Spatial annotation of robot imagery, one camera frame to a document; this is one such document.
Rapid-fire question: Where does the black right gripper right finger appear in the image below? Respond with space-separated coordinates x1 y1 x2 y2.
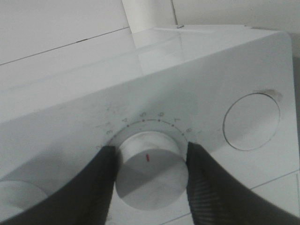
185 141 300 225

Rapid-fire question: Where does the white microwave knob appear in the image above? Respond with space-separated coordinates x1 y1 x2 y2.
115 131 188 211
0 180 48 210

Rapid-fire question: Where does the round white door button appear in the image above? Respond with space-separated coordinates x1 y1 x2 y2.
222 93 280 151

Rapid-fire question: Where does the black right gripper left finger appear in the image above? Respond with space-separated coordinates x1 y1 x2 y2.
2 146 116 225

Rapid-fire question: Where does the white microwave oven body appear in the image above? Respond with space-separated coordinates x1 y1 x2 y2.
0 25 300 225

